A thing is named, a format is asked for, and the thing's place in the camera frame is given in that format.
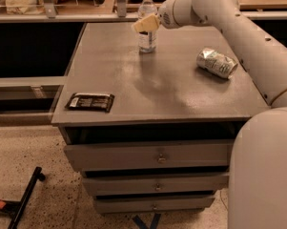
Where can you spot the black stand leg left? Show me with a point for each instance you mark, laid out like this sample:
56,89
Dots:
15,209

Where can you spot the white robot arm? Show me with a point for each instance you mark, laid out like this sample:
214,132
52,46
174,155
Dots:
257,192

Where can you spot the top grey drawer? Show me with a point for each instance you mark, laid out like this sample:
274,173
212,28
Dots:
148,155

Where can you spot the bottom grey drawer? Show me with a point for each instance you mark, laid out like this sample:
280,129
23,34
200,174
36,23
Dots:
155,204

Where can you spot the middle grey drawer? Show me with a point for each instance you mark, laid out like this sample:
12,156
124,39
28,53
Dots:
155,184

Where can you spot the black rxbar chocolate wrapper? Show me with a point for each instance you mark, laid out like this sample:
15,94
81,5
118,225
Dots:
90,102

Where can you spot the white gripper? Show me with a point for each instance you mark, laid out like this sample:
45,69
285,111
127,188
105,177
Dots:
169,15

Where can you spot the clear plastic water bottle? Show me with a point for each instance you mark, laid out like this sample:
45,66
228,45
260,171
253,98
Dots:
147,39

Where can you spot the crushed silver green can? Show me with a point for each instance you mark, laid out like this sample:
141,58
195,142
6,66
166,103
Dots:
216,63

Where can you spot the grey drawer cabinet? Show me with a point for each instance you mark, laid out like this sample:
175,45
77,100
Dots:
159,96

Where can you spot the grey drawer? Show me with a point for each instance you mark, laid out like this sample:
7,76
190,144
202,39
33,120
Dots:
148,155
155,204
155,184

